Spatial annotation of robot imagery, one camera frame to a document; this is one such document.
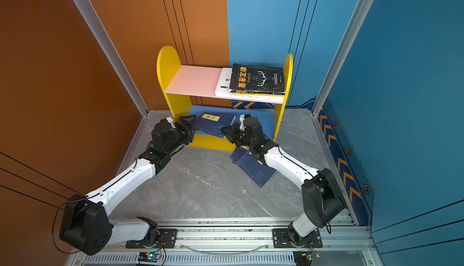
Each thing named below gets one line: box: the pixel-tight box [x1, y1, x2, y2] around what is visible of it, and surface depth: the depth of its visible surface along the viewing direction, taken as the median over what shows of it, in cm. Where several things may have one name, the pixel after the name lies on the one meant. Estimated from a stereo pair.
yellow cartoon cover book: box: [228, 90, 286, 97], surface depth 67 cm
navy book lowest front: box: [193, 111, 236, 140], surface depth 84 cm
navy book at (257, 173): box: [232, 152, 278, 189], surface depth 93 cm
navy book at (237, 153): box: [230, 146, 247, 164], surface depth 100 cm
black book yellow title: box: [228, 62, 286, 94], surface depth 70 cm
